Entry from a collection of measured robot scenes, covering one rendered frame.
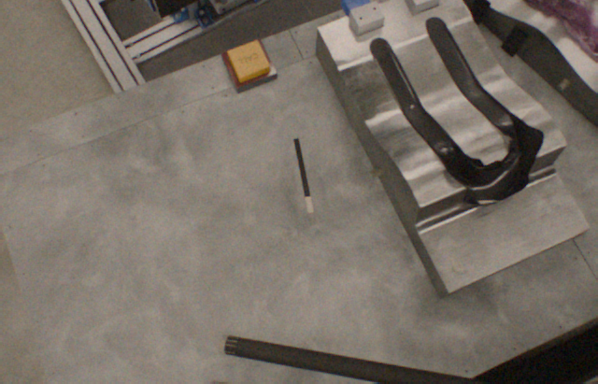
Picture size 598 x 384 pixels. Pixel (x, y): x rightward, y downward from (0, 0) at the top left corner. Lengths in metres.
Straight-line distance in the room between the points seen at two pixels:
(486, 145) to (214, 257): 0.48
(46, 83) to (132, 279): 1.25
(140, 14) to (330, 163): 1.06
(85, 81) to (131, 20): 0.30
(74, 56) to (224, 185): 1.24
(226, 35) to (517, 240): 1.16
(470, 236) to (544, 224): 0.12
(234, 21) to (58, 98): 0.64
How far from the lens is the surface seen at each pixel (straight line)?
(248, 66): 1.14
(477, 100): 1.09
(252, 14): 1.96
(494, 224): 1.05
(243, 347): 0.99
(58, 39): 2.29
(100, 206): 1.12
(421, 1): 1.14
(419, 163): 0.98
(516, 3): 1.25
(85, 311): 1.09
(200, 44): 1.92
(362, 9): 1.11
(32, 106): 2.20
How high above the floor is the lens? 1.82
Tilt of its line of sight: 71 degrees down
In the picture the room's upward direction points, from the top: 2 degrees clockwise
